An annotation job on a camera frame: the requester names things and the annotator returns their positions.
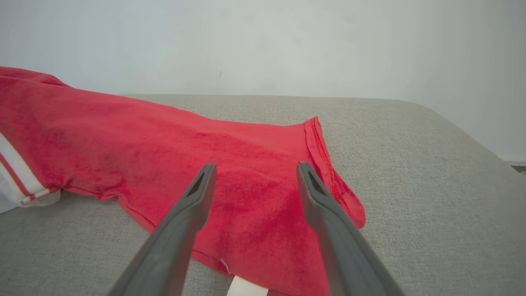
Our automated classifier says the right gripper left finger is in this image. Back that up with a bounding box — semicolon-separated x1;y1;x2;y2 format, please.
108;163;217;296

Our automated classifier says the red basketball jersey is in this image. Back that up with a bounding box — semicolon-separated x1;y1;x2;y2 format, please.
0;67;366;296

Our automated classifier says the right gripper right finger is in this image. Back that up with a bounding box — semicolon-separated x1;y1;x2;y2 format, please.
297;162;405;296

